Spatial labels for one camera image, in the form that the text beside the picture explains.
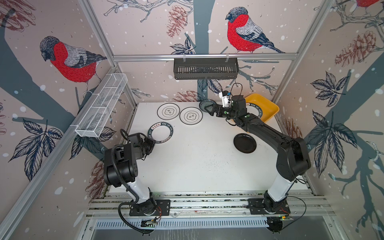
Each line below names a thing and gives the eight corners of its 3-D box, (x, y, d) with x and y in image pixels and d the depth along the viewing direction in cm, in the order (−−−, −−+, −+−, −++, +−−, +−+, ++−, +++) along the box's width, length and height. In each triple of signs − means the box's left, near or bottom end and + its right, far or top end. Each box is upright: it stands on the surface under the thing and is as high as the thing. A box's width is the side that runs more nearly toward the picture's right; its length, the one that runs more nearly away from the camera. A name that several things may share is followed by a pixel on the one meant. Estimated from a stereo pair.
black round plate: (235, 153, 95) (236, 151, 93) (232, 135, 104) (233, 133, 101) (257, 153, 95) (258, 151, 93) (252, 135, 104) (253, 133, 101)
